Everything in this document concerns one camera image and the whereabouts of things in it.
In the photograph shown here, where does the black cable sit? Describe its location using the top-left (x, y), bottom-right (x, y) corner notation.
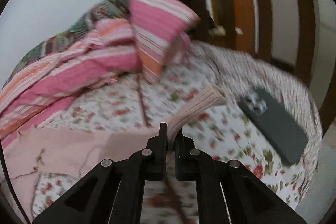
top-left (0, 142), bottom-right (31, 224)

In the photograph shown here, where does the dark smartphone with case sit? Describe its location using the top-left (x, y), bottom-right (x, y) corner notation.
top-left (238, 89), bottom-right (308, 165)

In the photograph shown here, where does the light pink knit garment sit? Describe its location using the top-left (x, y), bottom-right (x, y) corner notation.
top-left (2, 84), bottom-right (227, 183)

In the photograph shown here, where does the dark patterned floral quilt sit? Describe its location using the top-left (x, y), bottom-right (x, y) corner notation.
top-left (4, 0), bottom-right (129, 85)

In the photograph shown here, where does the floral white bed sheet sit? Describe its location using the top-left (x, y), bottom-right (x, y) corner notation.
top-left (48, 43), bottom-right (322, 209)

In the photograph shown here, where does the pink orange striped blanket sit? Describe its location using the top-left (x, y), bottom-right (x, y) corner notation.
top-left (1, 0), bottom-right (200, 140)

